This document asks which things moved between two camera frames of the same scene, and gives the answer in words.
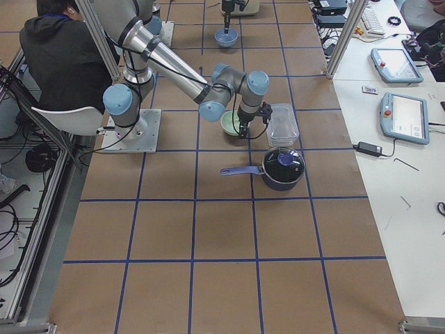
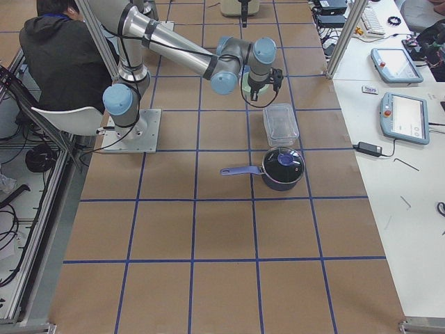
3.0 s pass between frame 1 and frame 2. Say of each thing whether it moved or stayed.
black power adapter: stayed
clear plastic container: stayed
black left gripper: moved
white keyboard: stayed
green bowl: moved
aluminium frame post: stayed
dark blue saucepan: stayed
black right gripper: moved
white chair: stayed
